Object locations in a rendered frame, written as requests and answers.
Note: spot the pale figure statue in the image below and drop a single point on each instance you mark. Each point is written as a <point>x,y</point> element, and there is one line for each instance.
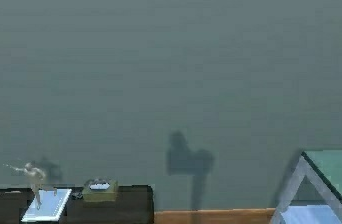
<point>36,176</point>

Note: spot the white flat rectangular base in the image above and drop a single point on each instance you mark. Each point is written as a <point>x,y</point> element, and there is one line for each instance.
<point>50,206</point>

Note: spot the small black object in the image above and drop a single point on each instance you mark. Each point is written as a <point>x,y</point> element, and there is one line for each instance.
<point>77,195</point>

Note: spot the olive green box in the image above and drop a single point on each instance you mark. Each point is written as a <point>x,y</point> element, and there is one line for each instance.
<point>100,192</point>

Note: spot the grey frame glass table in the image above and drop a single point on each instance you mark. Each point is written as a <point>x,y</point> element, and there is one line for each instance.
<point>332,180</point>

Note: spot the dark brown wooden cabinet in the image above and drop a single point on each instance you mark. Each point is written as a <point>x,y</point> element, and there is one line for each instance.
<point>125,206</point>

